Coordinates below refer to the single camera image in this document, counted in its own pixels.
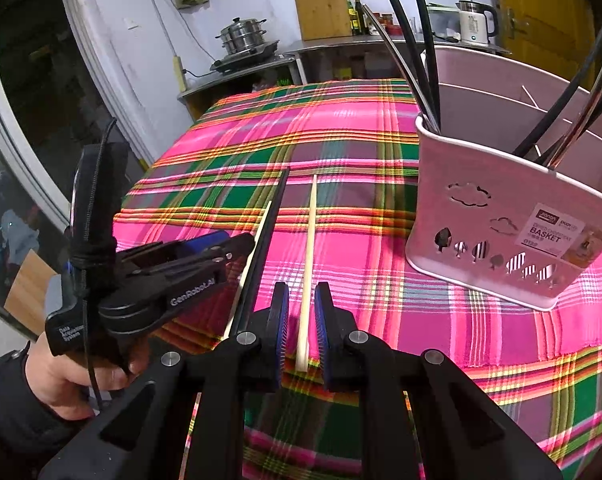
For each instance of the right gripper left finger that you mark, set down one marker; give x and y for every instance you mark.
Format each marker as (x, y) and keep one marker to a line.
(184, 418)

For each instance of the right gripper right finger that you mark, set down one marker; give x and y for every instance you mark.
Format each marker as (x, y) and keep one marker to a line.
(421, 416)

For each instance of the light wooden chopstick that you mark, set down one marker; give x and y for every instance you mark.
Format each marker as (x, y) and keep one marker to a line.
(302, 353)

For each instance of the long steel chopstick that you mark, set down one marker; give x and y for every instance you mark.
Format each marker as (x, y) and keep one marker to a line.
(405, 71)

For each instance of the metal kitchen counter table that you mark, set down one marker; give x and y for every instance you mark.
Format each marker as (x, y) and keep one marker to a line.
(320, 60)

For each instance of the person's left hand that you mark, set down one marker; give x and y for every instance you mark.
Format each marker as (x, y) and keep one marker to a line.
(59, 382)

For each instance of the pink plastic utensil basket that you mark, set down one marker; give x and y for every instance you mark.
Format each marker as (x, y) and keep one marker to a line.
(486, 218)

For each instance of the pink plaid tablecloth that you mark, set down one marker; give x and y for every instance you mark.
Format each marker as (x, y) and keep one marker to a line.
(352, 144)

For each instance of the portable gas stove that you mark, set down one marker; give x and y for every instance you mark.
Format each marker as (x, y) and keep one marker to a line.
(247, 58)

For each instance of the low wooden shelf cabinet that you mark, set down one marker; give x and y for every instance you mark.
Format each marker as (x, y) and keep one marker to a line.
(282, 71)

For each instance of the stainless steel steamer pot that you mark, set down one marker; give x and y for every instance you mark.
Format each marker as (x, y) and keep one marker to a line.
(242, 35)

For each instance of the wooden cutting board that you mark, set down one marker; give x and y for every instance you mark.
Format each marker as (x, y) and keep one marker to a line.
(323, 19)

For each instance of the dark oil bottle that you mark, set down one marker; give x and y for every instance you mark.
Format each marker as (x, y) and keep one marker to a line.
(360, 17)

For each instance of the white electric kettle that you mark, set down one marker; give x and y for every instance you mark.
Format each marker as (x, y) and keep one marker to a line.
(479, 22)

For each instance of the white storage box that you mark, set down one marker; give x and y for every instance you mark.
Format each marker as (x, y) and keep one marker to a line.
(444, 22)

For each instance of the yellow wooden door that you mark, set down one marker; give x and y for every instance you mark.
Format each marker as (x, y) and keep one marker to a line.
(553, 35)

